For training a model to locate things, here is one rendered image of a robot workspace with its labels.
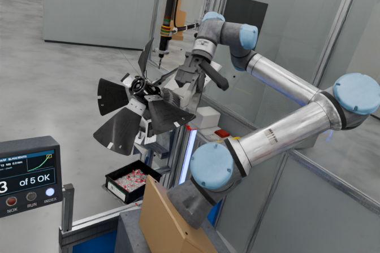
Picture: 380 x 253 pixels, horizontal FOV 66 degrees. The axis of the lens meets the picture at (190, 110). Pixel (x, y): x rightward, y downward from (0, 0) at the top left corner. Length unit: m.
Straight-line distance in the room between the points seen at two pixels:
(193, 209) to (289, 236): 1.20
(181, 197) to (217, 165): 0.20
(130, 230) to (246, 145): 0.49
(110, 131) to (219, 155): 0.89
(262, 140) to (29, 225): 1.99
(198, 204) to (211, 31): 0.54
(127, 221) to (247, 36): 0.73
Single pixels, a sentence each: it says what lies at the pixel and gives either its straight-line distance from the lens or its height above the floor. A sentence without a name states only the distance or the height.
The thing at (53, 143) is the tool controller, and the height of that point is 1.25.
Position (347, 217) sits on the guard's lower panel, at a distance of 1.79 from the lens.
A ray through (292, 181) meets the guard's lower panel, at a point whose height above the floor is 0.83.
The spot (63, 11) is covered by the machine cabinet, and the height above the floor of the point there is 0.68.
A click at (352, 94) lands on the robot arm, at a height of 1.60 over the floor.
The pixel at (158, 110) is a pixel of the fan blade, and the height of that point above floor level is 1.18.
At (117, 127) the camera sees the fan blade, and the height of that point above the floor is 1.02.
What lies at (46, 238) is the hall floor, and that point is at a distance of 2.39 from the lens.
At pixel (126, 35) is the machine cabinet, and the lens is 7.22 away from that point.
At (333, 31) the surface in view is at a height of 1.69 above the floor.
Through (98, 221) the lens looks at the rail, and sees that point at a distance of 1.27.
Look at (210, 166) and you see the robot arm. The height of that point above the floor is 1.35.
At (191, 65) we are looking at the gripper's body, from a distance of 0.96.
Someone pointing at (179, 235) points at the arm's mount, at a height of 1.19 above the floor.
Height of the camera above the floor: 1.77
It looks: 23 degrees down
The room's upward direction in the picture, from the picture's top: 13 degrees clockwise
